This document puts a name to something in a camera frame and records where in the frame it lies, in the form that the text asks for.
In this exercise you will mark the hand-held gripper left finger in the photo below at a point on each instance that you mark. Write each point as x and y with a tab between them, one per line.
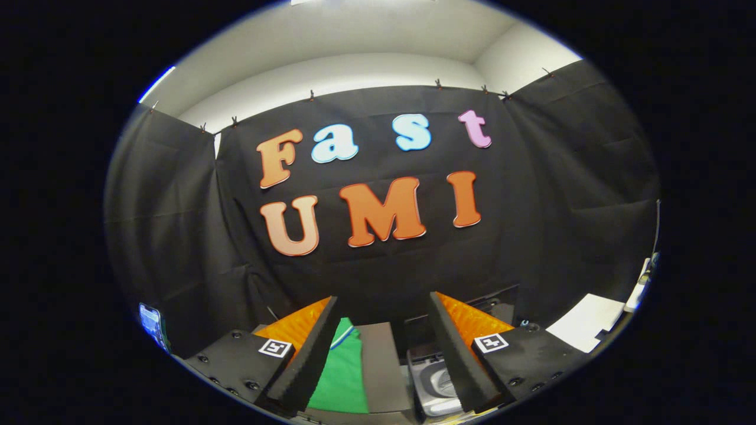
313	360

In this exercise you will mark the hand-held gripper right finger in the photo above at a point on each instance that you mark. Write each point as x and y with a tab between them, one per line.
458	360

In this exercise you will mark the green polo shirt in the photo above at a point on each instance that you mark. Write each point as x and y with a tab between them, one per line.
345	378

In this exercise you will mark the grey flat box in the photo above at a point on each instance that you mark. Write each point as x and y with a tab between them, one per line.
384	366

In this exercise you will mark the black backdrop cloth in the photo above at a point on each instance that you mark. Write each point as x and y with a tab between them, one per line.
384	271

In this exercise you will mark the white sheet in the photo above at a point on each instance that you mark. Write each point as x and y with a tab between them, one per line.
585	321

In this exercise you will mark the smartphone with blue screen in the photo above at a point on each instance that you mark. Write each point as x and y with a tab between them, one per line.
150	321

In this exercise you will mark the row of cloth clips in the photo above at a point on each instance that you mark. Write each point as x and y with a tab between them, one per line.
311	95

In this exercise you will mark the long ceiling light strip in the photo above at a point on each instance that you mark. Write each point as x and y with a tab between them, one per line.
158	84

